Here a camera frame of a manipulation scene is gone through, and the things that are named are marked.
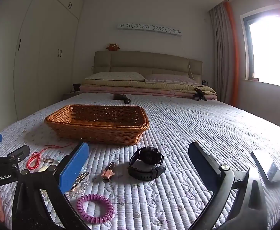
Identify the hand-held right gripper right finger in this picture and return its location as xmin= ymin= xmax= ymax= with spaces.
xmin=188 ymin=142 xmax=268 ymax=230

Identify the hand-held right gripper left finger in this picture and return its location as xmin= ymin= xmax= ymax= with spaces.
xmin=12 ymin=142 xmax=90 ymax=230

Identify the red cord bracelet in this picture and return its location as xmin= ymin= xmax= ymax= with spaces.
xmin=26 ymin=144 xmax=72 ymax=170

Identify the clear crystal bracelet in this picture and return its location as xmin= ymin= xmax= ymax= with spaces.
xmin=64 ymin=180 xmax=90 ymax=197

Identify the pink star hair clip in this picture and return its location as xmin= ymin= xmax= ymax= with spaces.
xmin=100 ymin=162 xmax=116 ymax=182

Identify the brown wicker basket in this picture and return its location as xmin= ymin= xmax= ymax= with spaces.
xmin=44 ymin=104 xmax=150 ymax=146

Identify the purple spiral hair tie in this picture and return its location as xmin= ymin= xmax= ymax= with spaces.
xmin=77 ymin=194 xmax=115 ymax=225

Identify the black wrist watch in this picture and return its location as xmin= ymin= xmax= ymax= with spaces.
xmin=127 ymin=146 xmax=167 ymax=181

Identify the white quilted bedspread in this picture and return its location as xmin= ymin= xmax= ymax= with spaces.
xmin=0 ymin=92 xmax=280 ymax=230

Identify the silver rectangular box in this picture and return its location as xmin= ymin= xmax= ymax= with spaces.
xmin=251 ymin=150 xmax=280 ymax=184

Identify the white nightstand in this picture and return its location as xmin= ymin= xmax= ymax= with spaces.
xmin=63 ymin=91 xmax=79 ymax=100

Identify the dark brown object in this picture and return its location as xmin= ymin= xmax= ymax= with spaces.
xmin=113 ymin=93 xmax=131 ymax=104

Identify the pink folded quilt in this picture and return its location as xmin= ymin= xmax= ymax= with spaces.
xmin=79 ymin=85 xmax=218 ymax=101

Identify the pink pillow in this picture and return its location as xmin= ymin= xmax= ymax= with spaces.
xmin=145 ymin=74 xmax=199 ymax=85

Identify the cream folded quilt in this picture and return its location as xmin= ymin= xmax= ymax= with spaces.
xmin=81 ymin=80 xmax=217 ymax=95

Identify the cream pillow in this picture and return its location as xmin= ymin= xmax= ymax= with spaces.
xmin=85 ymin=71 xmax=146 ymax=82

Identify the beige padded headboard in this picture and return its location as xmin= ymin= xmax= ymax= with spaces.
xmin=93 ymin=51 xmax=203 ymax=82

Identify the grey curtain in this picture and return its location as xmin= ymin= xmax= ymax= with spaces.
xmin=208 ymin=3 xmax=234 ymax=106

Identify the orange curtain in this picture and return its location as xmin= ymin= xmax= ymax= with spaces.
xmin=224 ymin=1 xmax=241 ymax=108

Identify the white wardrobe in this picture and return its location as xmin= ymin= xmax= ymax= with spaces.
xmin=0 ymin=0 xmax=84 ymax=135

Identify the window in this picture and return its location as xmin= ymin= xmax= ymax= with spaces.
xmin=243 ymin=7 xmax=280 ymax=89

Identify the white cable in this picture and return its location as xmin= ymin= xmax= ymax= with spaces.
xmin=188 ymin=62 xmax=196 ymax=79

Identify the white carved wall decoration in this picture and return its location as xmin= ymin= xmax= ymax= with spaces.
xmin=117 ymin=23 xmax=182 ymax=37

